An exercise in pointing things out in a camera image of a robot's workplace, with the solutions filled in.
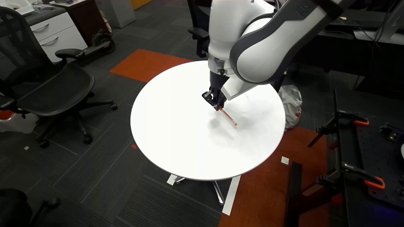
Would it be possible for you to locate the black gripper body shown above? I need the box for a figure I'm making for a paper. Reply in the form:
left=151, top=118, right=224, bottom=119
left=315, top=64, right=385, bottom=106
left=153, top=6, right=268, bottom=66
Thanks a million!
left=202, top=72, right=228, bottom=106

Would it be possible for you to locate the orange and white pen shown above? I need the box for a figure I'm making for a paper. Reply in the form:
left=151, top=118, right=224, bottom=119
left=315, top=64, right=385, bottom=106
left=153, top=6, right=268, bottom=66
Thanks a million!
left=220, top=108, right=238, bottom=126

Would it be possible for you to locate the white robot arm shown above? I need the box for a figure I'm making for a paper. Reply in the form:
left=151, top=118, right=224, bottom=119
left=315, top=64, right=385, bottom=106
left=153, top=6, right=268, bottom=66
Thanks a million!
left=204, top=0, right=355, bottom=109

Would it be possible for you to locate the round white table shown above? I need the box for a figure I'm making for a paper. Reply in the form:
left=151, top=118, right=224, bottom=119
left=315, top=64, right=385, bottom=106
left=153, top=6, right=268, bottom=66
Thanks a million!
left=129, top=59, right=287, bottom=217

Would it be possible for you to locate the white plastic bag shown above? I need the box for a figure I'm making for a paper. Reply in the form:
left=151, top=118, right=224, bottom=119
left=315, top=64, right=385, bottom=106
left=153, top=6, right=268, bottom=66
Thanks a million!
left=279, top=84, right=303, bottom=130

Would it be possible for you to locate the black padded office chair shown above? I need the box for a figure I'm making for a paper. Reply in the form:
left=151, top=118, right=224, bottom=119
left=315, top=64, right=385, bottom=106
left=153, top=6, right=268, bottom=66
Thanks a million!
left=187, top=0, right=213, bottom=58

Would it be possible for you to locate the black scooter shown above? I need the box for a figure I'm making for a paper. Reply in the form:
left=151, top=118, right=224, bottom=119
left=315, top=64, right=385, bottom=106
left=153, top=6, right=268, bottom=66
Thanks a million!
left=79, top=30, right=117, bottom=60

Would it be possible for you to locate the black robot mounting stand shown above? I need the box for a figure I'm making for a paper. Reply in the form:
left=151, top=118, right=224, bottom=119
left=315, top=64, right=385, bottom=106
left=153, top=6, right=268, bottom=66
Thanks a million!
left=286, top=89, right=404, bottom=227

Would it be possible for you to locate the black desk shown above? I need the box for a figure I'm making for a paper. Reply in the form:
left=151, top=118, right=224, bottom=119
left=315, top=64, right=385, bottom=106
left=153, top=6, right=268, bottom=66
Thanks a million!
left=293, top=17, right=404, bottom=99

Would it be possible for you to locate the white drawer cabinet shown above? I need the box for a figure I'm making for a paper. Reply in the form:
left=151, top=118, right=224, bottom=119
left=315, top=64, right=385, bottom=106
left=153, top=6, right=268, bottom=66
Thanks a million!
left=26, top=6, right=88, bottom=61

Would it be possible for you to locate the black mesh office chair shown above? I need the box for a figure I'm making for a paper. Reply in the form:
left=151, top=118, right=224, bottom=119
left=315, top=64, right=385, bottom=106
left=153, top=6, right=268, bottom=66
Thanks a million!
left=0, top=6, right=118, bottom=147

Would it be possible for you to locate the black chair bottom left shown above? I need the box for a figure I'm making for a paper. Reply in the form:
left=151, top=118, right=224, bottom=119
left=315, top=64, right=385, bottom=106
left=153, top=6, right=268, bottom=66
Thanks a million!
left=0, top=188, right=61, bottom=227

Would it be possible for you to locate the upper orange-handled clamp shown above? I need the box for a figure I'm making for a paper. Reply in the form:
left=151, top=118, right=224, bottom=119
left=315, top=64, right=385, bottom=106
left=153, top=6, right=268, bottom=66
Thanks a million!
left=308, top=109, right=370, bottom=147

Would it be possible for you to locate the orange-handled clamp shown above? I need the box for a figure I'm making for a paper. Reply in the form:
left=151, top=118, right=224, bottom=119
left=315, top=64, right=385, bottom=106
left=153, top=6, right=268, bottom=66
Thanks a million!
left=319, top=161, right=387, bottom=191
left=308, top=109, right=370, bottom=147

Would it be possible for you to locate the lower orange-handled clamp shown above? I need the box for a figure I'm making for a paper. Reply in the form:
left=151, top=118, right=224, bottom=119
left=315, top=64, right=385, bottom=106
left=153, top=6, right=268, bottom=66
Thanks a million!
left=319, top=161, right=387, bottom=191

